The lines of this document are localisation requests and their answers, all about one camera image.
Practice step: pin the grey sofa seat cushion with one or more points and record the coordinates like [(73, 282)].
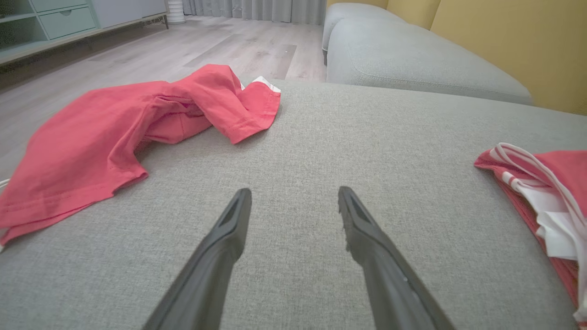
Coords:
[(321, 137)]

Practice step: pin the red jersey with white sleeves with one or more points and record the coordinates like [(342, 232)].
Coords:
[(559, 183)]

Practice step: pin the pale green cabinet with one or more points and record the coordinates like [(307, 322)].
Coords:
[(64, 20)]

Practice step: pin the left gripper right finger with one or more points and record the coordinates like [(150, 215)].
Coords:
[(390, 284)]

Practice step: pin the white ribbed vase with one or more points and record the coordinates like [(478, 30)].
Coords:
[(175, 11)]

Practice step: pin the large yellow sofa back cushion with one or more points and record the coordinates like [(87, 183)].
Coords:
[(527, 46)]

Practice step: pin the small yellow sofa back cushion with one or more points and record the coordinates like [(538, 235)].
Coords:
[(412, 9)]

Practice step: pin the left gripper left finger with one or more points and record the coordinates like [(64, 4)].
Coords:
[(206, 279)]

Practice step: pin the grey curtain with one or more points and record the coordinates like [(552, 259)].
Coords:
[(257, 9)]

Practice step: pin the plain red garment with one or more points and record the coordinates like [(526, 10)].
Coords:
[(82, 146)]

